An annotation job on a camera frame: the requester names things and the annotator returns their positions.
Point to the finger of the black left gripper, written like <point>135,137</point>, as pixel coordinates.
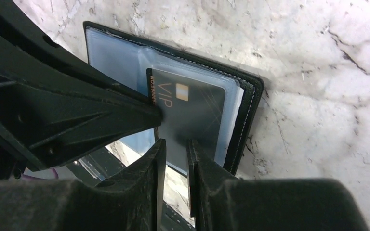
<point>49,119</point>
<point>20,31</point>

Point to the dark card in holder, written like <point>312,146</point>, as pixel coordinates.
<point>192,110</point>

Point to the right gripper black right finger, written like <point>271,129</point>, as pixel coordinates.
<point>220,201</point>

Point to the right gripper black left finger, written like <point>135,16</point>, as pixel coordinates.
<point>131,200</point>

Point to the black leather card holder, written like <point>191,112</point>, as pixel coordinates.
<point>125,58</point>

